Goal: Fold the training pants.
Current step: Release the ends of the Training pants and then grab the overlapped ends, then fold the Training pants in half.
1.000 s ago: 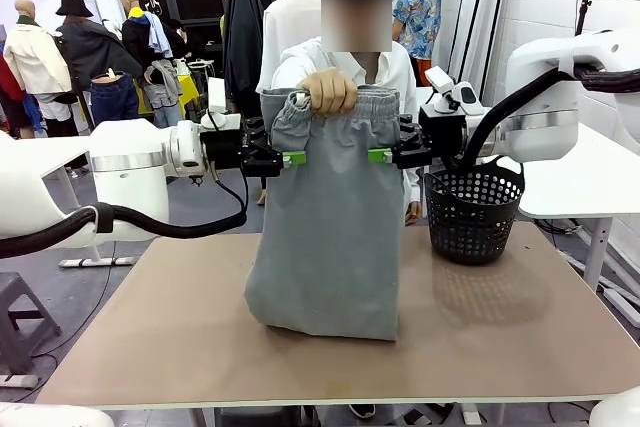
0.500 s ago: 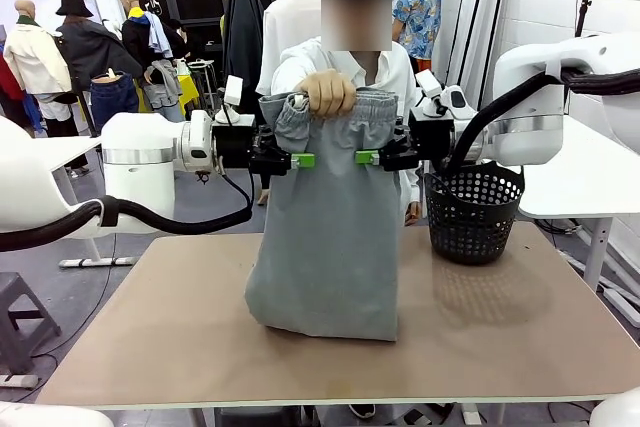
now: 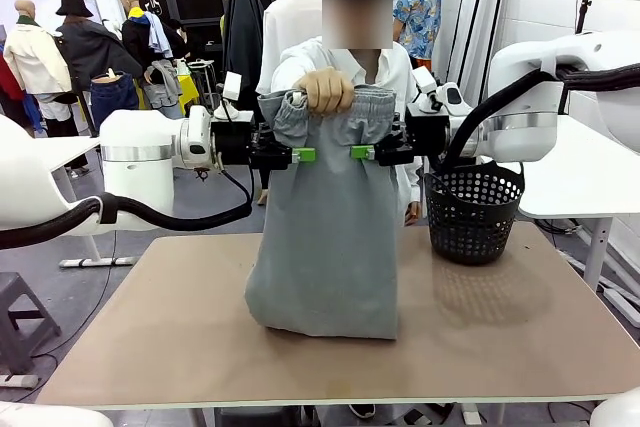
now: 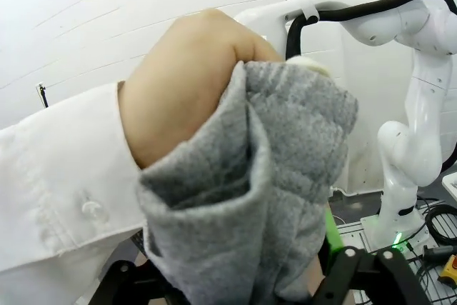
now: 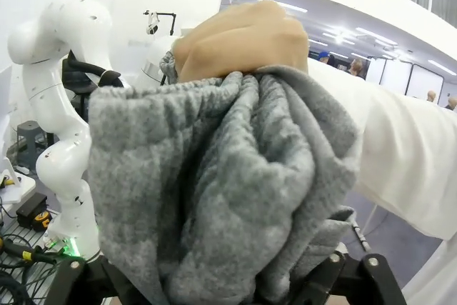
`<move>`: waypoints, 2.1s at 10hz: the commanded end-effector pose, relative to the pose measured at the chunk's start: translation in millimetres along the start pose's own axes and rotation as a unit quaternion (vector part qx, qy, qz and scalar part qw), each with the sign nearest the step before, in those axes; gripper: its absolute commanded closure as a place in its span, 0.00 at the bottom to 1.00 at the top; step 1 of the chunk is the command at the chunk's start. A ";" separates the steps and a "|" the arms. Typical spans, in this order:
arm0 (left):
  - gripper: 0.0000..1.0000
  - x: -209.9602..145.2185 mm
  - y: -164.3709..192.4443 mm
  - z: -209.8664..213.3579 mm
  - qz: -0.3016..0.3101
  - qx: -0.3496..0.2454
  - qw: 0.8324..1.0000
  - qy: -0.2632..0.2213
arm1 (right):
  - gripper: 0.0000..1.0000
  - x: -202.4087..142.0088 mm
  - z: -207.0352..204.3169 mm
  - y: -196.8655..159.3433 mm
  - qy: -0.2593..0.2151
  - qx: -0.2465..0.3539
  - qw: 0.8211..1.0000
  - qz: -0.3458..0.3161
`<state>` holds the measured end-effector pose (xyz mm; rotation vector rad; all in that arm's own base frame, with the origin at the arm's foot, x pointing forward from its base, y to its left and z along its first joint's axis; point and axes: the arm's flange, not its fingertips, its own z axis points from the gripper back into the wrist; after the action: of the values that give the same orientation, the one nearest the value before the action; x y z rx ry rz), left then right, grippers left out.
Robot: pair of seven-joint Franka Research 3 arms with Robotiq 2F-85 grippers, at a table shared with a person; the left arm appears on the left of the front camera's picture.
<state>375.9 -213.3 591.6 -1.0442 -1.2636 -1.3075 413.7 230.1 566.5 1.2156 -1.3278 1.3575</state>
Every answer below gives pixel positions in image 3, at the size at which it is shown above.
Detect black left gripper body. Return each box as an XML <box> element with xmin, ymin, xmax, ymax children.
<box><xmin>210</xmin><ymin>120</ymin><xmax>257</xmax><ymax>167</ymax></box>

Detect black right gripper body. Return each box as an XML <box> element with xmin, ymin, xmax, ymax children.
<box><xmin>405</xmin><ymin>113</ymin><xmax>450</xmax><ymax>163</ymax></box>

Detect grey training pants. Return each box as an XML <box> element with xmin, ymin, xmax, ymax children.
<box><xmin>243</xmin><ymin>86</ymin><xmax>401</xmax><ymax>342</ymax></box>

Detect person's right hand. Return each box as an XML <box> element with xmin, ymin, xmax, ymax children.
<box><xmin>293</xmin><ymin>66</ymin><xmax>357</xmax><ymax>115</ymax></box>

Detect person in white shirt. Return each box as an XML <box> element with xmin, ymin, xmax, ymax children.
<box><xmin>257</xmin><ymin>0</ymin><xmax>427</xmax><ymax>226</ymax></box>

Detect yellow table cloth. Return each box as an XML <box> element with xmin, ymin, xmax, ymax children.
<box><xmin>134</xmin><ymin>74</ymin><xmax>199</xmax><ymax>117</ymax></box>

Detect white metal stool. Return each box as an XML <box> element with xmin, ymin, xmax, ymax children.
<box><xmin>187</xmin><ymin>59</ymin><xmax>227</xmax><ymax>109</ymax></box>

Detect light jeans grey hoodie mannequin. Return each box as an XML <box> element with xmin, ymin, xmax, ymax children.
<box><xmin>143</xmin><ymin>59</ymin><xmax>187</xmax><ymax>121</ymax></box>

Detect black perforated plastic basket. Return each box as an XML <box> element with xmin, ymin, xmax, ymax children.
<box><xmin>423</xmin><ymin>161</ymin><xmax>526</xmax><ymax>267</ymax></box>

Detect mannequin draped in black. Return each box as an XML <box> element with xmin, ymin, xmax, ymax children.
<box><xmin>220</xmin><ymin>0</ymin><xmax>266</xmax><ymax>121</ymax></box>

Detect mannequin in blue floral shirt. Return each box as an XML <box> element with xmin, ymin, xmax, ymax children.
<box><xmin>392</xmin><ymin>0</ymin><xmax>443</xmax><ymax>71</ymax></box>

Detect mannequin in white shirt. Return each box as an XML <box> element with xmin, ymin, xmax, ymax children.
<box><xmin>256</xmin><ymin>0</ymin><xmax>327</xmax><ymax>94</ymax></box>

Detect white leaning panels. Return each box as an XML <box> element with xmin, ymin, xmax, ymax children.
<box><xmin>446</xmin><ymin>0</ymin><xmax>512</xmax><ymax>98</ymax></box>

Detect dark blue jeans mannequin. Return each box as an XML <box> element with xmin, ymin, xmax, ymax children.
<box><xmin>89</xmin><ymin>69</ymin><xmax>141</xmax><ymax>132</ymax></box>

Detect mannequin with yellow blue clothes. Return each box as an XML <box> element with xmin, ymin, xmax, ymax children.
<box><xmin>118</xmin><ymin>0</ymin><xmax>177</xmax><ymax>74</ymax></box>

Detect white side table with legs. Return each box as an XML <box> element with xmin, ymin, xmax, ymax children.
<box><xmin>517</xmin><ymin>114</ymin><xmax>640</xmax><ymax>328</ymax></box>

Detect figure in black jacket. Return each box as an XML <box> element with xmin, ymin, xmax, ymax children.
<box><xmin>54</xmin><ymin>15</ymin><xmax>145</xmax><ymax>179</ymax></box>

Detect black tripod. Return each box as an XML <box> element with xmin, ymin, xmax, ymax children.
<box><xmin>569</xmin><ymin>0</ymin><xmax>594</xmax><ymax>36</ymax></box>

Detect black bucket hat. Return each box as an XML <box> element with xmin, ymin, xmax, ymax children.
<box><xmin>55</xmin><ymin>0</ymin><xmax>95</xmax><ymax>18</ymax></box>

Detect mannequin in cream jacket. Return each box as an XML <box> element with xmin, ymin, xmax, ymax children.
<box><xmin>2</xmin><ymin>0</ymin><xmax>76</xmax><ymax>138</ymax></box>

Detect grey plastic step stool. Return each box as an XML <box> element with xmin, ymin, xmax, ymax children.
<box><xmin>0</xmin><ymin>270</ymin><xmax>63</xmax><ymax>376</ymax></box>

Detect white power strip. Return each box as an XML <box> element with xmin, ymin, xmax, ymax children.
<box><xmin>0</xmin><ymin>373</ymin><xmax>41</xmax><ymax>390</ymax></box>

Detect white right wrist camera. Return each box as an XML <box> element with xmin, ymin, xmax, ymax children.
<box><xmin>407</xmin><ymin>66</ymin><xmax>439</xmax><ymax>116</ymax></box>

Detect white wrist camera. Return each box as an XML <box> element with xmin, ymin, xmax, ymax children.
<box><xmin>213</xmin><ymin>71</ymin><xmax>255</xmax><ymax>123</ymax></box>
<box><xmin>407</xmin><ymin>66</ymin><xmax>439</xmax><ymax>116</ymax></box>

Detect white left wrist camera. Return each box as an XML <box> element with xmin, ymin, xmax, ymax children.
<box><xmin>213</xmin><ymin>71</ymin><xmax>255</xmax><ymax>123</ymax></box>

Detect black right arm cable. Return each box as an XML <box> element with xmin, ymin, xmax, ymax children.
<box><xmin>442</xmin><ymin>62</ymin><xmax>640</xmax><ymax>173</ymax></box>

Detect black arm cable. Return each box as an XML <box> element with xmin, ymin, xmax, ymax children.
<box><xmin>0</xmin><ymin>166</ymin><xmax>255</xmax><ymax>251</ymax></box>
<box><xmin>442</xmin><ymin>62</ymin><xmax>640</xmax><ymax>173</ymax></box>

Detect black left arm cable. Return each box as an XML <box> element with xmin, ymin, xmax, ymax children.
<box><xmin>0</xmin><ymin>166</ymin><xmax>255</xmax><ymax>251</ymax></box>

